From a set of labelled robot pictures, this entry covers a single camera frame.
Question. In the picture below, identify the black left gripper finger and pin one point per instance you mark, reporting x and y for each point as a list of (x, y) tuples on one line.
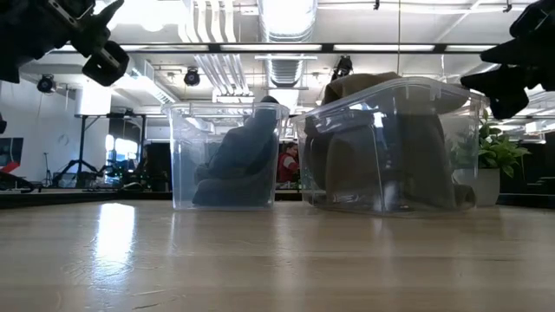
[(95, 30), (106, 63)]

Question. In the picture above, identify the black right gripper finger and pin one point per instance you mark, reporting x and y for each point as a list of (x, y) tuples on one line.
[(524, 52), (507, 86)]

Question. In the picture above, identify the tan cap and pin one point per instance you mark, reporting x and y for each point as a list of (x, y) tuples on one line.
[(360, 84), (342, 164), (420, 164)]

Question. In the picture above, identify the dark green hat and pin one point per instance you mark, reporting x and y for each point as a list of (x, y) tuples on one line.
[(249, 143)]

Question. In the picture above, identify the dark grey hat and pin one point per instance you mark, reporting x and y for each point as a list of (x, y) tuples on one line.
[(234, 193)]

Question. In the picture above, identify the black ceiling spotlight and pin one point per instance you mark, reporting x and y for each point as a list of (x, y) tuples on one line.
[(192, 77), (46, 83), (342, 67)]

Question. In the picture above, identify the green potted plant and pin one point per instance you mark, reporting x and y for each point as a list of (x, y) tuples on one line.
[(498, 149)]

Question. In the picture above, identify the clear plastic bin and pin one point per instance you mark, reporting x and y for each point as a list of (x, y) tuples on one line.
[(459, 143), (182, 164)]

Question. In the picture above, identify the black tall table stand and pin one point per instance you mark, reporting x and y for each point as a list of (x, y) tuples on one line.
[(82, 138)]

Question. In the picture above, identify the black tripod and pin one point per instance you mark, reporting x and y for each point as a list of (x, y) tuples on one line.
[(76, 167)]

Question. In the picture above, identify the black overhead beam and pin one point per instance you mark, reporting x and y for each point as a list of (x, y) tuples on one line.
[(329, 47)]

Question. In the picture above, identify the person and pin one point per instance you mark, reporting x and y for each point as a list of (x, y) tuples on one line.
[(287, 167)]

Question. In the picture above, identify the silver ventilation duct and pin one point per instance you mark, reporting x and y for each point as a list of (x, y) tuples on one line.
[(286, 26)]

